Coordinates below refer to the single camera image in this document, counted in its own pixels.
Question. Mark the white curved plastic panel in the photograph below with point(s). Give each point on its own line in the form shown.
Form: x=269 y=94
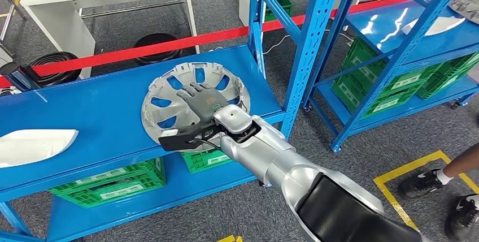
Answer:
x=33 y=146

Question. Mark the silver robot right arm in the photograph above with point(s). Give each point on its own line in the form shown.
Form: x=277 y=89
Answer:
x=269 y=154

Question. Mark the black round tyre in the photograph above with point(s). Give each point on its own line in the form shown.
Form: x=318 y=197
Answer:
x=157 y=40
x=56 y=60

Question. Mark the grey metal stand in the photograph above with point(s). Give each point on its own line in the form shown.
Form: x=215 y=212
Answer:
x=18 y=10

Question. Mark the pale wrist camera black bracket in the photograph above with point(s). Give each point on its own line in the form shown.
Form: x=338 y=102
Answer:
x=179 y=143

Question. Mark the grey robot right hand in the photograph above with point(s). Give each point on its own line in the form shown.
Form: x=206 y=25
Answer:
x=206 y=101

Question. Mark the person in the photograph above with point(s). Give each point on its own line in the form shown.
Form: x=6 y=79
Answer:
x=464 y=163

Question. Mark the silver plastic wheel hubcap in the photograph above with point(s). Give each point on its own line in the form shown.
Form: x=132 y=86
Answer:
x=467 y=4
x=176 y=110

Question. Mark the black barrier post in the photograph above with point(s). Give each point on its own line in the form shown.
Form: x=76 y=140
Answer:
x=10 y=68

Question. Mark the red barrier belt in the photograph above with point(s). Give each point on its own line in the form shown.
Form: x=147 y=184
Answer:
x=149 y=49

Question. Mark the yellow floor tape square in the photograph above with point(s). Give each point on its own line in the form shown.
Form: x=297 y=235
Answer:
x=229 y=239
x=408 y=165

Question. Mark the blue metal shelf rack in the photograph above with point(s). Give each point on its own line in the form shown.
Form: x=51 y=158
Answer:
x=419 y=38
x=93 y=113

